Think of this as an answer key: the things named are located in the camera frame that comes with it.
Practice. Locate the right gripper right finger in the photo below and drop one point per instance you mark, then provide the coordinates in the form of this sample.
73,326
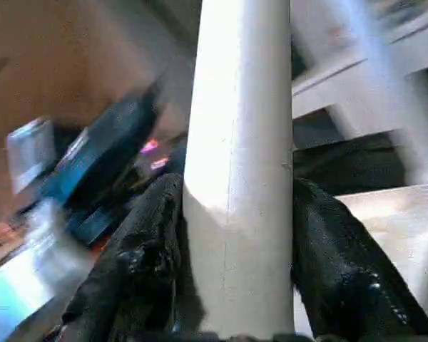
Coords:
335,256

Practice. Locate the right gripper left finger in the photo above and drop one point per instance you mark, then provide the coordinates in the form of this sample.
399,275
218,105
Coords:
139,256

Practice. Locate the dark blue case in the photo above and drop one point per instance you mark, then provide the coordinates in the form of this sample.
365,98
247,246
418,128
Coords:
107,153

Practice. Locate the white plastic table top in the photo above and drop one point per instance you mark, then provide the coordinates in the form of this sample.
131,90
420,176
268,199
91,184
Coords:
396,221

